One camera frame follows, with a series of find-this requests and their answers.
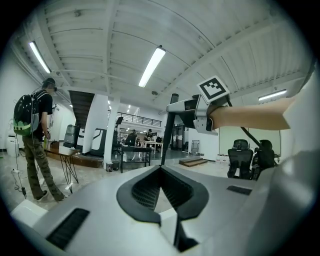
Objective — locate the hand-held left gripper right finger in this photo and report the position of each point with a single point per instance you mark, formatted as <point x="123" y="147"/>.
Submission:
<point x="220" y="200"/>

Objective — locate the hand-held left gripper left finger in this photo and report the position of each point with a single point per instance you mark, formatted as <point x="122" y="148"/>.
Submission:
<point x="100" y="220"/>

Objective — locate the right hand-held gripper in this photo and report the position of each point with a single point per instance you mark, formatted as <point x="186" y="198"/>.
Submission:
<point x="202" y="112"/>

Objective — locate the person's right forearm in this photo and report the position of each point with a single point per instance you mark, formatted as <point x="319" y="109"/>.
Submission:
<point x="250" y="116"/>

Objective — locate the black mezzanine railing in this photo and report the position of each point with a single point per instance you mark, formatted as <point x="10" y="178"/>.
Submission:
<point x="140" y="119"/>

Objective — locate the low wooden step platform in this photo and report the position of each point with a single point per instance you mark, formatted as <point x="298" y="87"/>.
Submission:
<point x="193" y="162"/>

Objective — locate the black mesh office chair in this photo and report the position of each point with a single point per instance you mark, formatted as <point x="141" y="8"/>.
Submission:
<point x="240" y="157"/>

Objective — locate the long ceiling tube light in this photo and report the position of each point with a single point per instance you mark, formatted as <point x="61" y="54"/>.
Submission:
<point x="151" y="67"/>
<point x="39" y="57"/>
<point x="272" y="95"/>

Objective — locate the small black trash bin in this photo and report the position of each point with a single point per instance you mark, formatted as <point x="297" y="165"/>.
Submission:
<point x="116" y="165"/>
<point x="109" y="167"/>

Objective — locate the black metal table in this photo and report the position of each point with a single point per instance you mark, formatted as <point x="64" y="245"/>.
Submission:
<point x="136" y="149"/>

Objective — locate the white pillar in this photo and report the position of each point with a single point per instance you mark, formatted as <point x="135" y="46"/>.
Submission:
<point x="111" y="130"/>

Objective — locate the white and black machine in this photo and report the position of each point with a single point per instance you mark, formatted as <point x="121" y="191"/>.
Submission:
<point x="98" y="142"/>

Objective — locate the grey machine cabinet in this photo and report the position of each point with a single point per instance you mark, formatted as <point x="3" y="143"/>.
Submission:
<point x="71" y="136"/>

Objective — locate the dark staircase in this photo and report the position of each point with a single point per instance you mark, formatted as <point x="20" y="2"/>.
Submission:
<point x="81" y="107"/>

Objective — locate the white floor appliance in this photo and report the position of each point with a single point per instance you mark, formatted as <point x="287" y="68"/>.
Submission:
<point x="12" y="146"/>

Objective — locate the person's white shirt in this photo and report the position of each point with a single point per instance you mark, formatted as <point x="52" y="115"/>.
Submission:
<point x="305" y="115"/>

